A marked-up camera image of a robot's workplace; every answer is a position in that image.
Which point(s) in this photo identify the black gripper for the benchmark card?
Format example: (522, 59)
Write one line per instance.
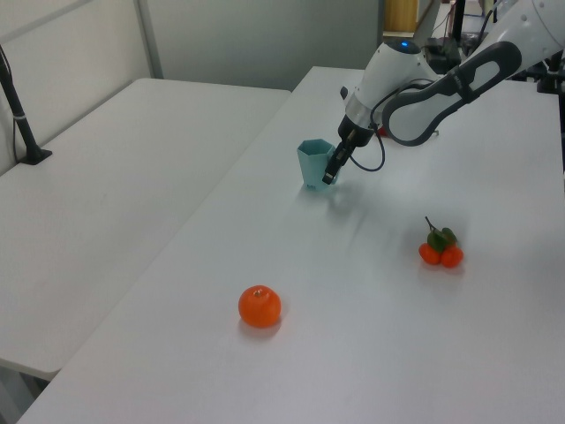
(357, 132)

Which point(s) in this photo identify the teal faceted mug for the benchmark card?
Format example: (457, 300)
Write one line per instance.
(313, 168)

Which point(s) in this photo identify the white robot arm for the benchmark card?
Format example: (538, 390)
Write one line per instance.
(393, 66)

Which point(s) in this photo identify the red chili pepper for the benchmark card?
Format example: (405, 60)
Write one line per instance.
(382, 131)

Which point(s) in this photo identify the small oranges cluster with leaves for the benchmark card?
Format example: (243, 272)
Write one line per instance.
(451, 257)

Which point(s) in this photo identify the black equipment box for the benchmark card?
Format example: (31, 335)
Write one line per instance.
(443, 55)

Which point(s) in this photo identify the orange mandarin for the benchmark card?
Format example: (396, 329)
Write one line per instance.
(260, 307)

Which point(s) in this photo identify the brown wooden board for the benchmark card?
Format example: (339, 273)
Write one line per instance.
(399, 15)

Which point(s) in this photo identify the black vertical stand pole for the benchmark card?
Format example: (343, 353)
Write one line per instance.
(458, 20)

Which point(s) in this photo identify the white side table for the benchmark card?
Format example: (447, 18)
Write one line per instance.
(110, 199)

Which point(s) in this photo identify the grey metal partition post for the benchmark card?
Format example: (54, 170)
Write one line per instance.
(150, 40)

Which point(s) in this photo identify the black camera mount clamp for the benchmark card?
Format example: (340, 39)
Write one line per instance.
(549, 81)

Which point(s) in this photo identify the black camera pole with base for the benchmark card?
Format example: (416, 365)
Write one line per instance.
(24, 128)

